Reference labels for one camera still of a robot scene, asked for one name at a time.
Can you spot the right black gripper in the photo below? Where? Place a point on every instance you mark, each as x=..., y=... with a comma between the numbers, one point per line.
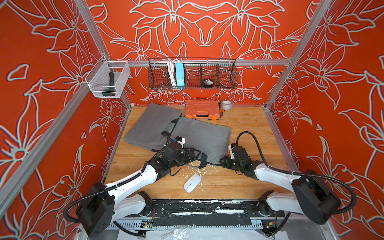
x=226, y=162

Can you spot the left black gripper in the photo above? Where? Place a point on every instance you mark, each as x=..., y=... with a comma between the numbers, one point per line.
x=191, y=154

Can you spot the white computer mouse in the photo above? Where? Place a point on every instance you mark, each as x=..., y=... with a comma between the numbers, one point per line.
x=192, y=183

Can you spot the grey laptop bag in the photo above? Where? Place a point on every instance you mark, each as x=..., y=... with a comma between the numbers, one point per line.
x=210, y=139
x=147, y=131

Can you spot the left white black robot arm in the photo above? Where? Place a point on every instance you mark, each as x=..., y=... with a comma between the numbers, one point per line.
x=105, y=204

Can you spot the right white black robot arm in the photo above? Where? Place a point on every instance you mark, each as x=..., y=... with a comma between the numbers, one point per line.
x=309, y=194

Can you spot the orange tool case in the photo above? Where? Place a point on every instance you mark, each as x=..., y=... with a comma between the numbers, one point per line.
x=203, y=109

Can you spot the light blue power bank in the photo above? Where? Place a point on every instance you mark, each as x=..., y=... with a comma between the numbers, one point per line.
x=180, y=74

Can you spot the small black square device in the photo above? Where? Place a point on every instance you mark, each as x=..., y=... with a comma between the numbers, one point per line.
x=207, y=83

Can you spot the dark green flashlight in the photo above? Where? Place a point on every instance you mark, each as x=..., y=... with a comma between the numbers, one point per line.
x=110, y=90

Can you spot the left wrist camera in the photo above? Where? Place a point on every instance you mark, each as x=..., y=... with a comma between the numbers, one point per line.
x=180, y=140

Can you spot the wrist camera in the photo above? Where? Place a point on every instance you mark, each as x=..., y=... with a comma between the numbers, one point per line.
x=231, y=147
x=180, y=140

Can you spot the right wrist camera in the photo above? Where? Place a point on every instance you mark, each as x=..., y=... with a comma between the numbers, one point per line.
x=231, y=147

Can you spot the grey duct tape roll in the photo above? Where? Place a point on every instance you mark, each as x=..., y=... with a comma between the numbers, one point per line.
x=226, y=105

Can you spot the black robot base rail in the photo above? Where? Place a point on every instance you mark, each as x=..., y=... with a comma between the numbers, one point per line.
x=178, y=213

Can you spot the black wire wall basket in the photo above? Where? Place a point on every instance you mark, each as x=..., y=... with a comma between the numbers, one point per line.
x=162, y=73

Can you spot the clear acrylic wall box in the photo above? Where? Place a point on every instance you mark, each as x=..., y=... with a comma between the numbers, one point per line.
x=98, y=77

